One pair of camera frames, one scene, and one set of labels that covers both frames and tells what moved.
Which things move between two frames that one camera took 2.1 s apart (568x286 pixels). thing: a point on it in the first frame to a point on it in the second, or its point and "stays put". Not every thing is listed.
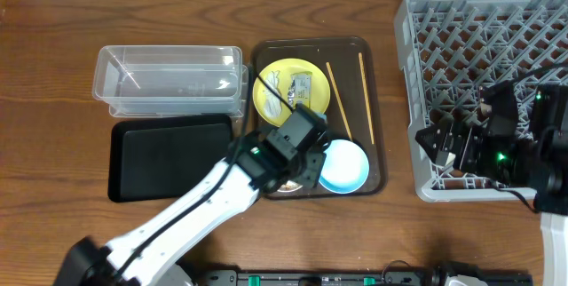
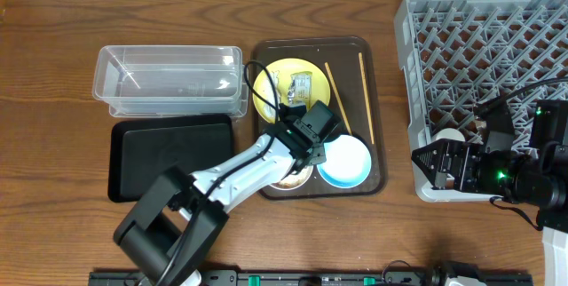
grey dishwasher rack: [452, 39] stays put
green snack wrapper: [299, 89] stays put
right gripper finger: [432, 139] to [429, 167]
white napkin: [272, 104] stays put
